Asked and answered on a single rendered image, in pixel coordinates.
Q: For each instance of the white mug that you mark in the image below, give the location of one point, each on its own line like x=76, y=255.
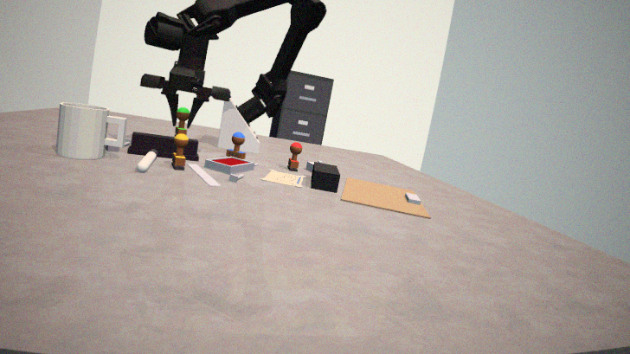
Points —
x=82, y=131

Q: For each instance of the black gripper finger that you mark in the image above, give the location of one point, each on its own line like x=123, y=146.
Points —
x=197, y=103
x=173, y=102

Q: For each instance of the rubber stamp with blue handle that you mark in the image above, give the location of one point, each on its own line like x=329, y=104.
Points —
x=238, y=139

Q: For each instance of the cream paper card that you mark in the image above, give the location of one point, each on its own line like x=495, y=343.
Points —
x=288, y=179

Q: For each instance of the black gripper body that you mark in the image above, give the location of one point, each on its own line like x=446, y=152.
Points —
x=155, y=81

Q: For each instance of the white flat strip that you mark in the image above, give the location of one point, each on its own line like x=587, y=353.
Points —
x=198, y=170

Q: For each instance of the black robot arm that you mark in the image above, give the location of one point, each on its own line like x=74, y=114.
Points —
x=214, y=16

